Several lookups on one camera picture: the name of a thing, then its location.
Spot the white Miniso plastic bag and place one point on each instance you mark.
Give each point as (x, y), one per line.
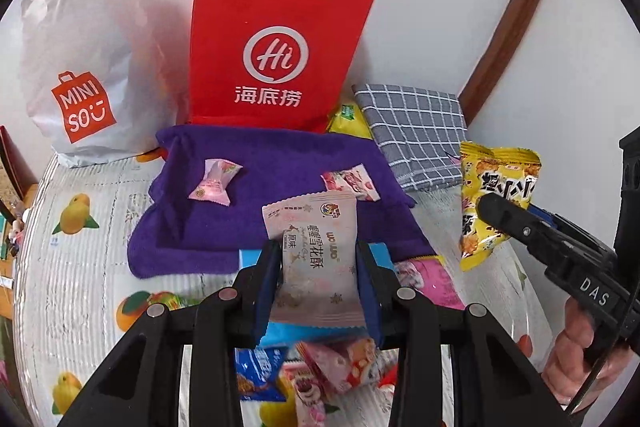
(94, 78)

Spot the yellow snack packet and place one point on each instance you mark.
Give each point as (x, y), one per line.
(494, 181)

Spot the fruit print tablecloth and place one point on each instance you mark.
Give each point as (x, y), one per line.
(72, 273)

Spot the red Haidilao paper bag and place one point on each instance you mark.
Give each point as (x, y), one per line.
(271, 63)

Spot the pink strawberry candy packet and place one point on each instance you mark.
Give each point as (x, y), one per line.
(355, 181)

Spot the light pink pastry packet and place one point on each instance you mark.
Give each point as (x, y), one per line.
(318, 235)

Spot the pink peach candy packet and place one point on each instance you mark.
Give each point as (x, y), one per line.
(218, 173)

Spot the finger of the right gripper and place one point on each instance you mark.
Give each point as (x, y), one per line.
(530, 226)

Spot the purple towel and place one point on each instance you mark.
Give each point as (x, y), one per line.
(178, 235)

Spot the brown patterned box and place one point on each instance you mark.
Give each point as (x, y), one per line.
(17, 193)

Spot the blue snack packet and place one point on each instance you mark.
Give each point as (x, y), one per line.
(257, 373)

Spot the blue tissue pack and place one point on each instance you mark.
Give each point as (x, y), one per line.
(296, 315)

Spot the pink floral snack packet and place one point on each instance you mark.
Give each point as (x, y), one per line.
(307, 394)

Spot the yellow green snack bag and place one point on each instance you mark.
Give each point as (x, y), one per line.
(348, 119)

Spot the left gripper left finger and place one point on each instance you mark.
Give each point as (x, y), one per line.
(138, 383)

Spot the brown wooden door frame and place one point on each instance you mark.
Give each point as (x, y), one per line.
(507, 37)

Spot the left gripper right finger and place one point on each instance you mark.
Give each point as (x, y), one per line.
(494, 383)

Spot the person's right hand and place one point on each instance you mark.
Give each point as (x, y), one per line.
(566, 369)

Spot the pink snack bag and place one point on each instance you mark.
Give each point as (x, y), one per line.
(429, 276)

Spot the grey checked folded cloth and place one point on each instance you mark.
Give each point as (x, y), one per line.
(418, 131)

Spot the panda triangular snack bag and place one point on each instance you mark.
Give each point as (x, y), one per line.
(343, 365)

